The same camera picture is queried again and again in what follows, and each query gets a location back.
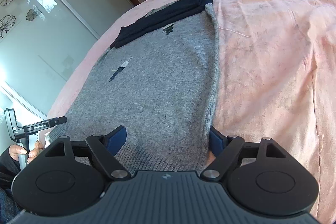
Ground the grey and navy knit sweater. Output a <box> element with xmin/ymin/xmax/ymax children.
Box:
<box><xmin>47</xmin><ymin>0</ymin><xmax>219</xmax><ymax>172</ymax></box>

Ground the pink bed sheet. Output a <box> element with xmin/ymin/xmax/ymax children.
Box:
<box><xmin>48</xmin><ymin>0</ymin><xmax>335</xmax><ymax>223</ymax></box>

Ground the glass sliding wardrobe door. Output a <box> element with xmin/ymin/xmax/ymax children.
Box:
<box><xmin>1</xmin><ymin>0</ymin><xmax>133</xmax><ymax>124</ymax></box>

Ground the person's left hand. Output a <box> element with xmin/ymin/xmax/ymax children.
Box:
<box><xmin>9</xmin><ymin>140</ymin><xmax>44</xmax><ymax>163</ymax></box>

